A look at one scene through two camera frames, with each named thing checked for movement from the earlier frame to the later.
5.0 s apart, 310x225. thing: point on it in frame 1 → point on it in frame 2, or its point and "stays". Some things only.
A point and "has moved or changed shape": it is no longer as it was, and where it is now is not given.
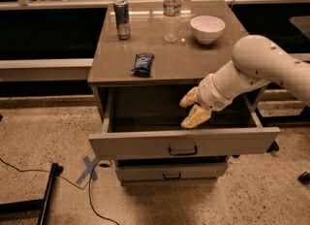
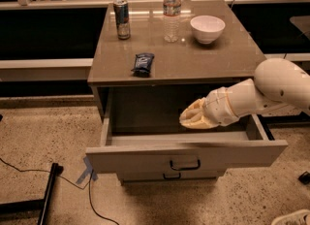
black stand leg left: x=35 y=205 stays
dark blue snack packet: x=142 y=64 stays
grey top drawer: x=146 y=122 has moved or changed shape
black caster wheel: x=304 y=177 stays
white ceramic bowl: x=207 y=29 stays
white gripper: x=208 y=94 → x=217 y=108
